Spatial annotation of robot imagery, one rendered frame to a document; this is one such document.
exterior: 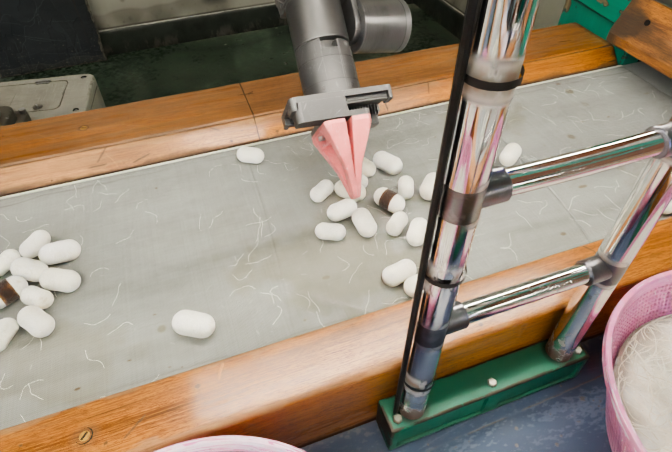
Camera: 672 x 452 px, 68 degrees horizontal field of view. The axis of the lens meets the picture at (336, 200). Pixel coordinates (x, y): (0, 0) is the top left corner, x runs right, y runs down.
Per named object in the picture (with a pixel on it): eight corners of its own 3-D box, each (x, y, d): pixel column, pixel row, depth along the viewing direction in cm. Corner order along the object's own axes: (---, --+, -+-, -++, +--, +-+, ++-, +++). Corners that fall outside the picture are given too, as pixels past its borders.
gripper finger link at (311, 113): (389, 188, 47) (367, 92, 47) (315, 203, 45) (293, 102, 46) (368, 198, 53) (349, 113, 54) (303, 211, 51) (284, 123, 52)
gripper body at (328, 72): (396, 101, 48) (379, 28, 49) (293, 117, 46) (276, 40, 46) (375, 121, 54) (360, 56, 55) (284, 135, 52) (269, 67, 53)
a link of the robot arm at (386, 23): (266, -22, 56) (291, -82, 48) (355, -18, 61) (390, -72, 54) (293, 74, 54) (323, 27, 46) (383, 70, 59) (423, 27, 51)
